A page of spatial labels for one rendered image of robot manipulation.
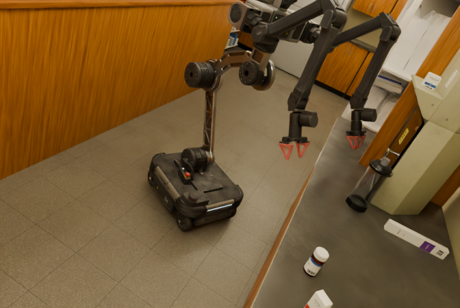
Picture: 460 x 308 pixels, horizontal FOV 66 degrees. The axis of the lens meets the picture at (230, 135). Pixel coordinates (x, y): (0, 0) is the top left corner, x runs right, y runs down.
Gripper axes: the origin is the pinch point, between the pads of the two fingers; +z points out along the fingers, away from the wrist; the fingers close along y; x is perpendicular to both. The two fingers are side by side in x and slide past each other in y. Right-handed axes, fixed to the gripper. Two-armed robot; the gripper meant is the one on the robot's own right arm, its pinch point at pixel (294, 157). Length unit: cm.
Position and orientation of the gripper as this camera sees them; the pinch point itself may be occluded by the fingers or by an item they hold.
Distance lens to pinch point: 163.3
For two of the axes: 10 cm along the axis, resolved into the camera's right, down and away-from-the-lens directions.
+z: -0.4, 9.9, 1.3
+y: 7.4, -0.6, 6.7
